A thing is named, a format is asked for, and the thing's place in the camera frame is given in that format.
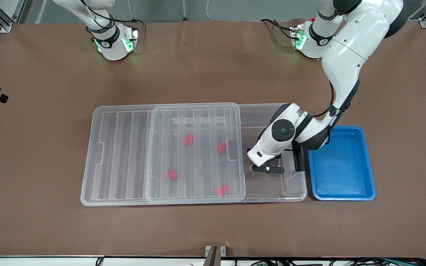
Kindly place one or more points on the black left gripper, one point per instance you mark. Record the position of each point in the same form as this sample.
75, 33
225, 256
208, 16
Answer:
248, 150

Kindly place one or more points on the clear plastic box lid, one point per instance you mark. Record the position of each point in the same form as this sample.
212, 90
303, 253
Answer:
124, 166

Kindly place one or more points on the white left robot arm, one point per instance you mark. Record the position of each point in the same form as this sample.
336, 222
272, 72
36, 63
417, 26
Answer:
350, 55

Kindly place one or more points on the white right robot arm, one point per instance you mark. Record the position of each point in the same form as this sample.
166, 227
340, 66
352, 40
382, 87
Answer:
111, 44

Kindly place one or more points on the clear plastic storage box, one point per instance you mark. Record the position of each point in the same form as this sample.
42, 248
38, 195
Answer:
268, 184

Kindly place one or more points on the red block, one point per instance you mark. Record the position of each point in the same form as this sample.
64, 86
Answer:
222, 147
188, 139
222, 190
172, 174

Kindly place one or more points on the blue plastic tray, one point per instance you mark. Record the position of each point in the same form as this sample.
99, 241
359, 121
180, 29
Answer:
342, 177

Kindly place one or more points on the brown paper table cover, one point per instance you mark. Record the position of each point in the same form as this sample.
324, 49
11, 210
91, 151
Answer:
31, 184

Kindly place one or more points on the metal bracket with post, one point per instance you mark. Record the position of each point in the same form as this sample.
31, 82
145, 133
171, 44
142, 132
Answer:
215, 255

